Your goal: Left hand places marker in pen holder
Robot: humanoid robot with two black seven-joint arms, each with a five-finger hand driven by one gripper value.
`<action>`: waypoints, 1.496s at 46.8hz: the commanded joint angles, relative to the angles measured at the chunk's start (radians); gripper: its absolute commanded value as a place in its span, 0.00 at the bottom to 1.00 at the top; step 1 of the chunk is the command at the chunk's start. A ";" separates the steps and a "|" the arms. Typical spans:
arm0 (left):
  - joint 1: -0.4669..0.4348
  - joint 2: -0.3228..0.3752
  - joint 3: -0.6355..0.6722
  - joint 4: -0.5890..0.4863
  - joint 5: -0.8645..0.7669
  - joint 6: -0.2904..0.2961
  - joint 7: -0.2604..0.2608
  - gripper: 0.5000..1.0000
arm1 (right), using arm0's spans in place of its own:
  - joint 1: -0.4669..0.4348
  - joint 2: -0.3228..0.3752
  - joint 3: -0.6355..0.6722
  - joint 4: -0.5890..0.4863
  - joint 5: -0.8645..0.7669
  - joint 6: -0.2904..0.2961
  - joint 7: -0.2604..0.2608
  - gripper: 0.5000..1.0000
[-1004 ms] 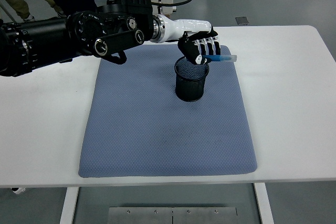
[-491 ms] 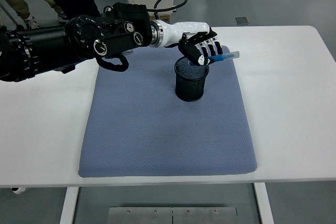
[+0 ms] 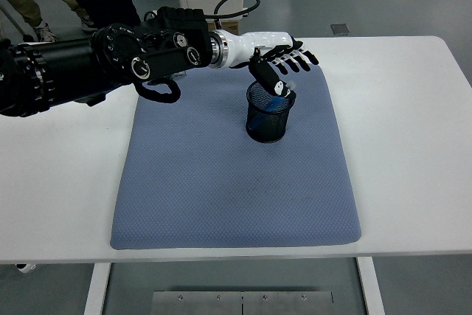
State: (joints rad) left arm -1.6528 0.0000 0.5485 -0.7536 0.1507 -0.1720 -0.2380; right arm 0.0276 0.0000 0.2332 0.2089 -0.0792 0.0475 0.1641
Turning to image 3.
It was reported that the grey metal plate with screws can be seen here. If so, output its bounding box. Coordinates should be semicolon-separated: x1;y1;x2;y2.
151;291;243;315
241;291;334;315

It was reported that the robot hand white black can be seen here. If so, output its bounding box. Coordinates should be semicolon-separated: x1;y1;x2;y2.
225;30;320;99

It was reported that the blue marker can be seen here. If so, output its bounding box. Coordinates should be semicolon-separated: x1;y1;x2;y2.
253;80;298;128

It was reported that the grey metal stand rod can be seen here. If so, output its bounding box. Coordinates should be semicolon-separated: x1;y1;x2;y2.
0;1;31;42

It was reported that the black mesh pen holder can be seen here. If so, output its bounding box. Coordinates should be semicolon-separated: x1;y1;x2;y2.
246;80;297;144

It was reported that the brown cardboard box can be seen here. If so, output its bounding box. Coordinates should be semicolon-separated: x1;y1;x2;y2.
206;19;243;38

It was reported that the blue-grey textured mat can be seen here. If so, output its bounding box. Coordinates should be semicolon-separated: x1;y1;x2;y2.
109;62;363;251

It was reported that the white table leg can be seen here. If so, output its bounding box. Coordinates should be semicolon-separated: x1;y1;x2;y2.
355;257;386;315
83;262;112;315

